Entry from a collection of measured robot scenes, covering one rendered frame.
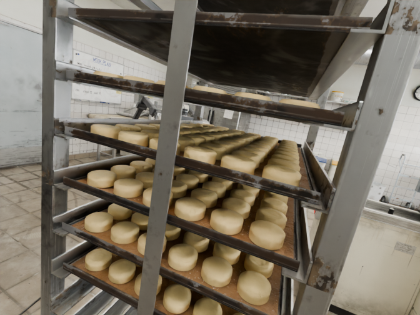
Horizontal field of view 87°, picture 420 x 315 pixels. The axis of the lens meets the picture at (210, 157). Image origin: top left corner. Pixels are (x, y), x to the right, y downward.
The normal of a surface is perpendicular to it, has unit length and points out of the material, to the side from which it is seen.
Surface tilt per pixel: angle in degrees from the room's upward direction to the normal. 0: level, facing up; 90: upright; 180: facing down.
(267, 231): 0
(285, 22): 90
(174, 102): 90
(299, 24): 90
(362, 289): 90
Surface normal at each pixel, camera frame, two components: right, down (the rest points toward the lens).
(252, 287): 0.17, -0.96
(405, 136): -0.42, 0.13
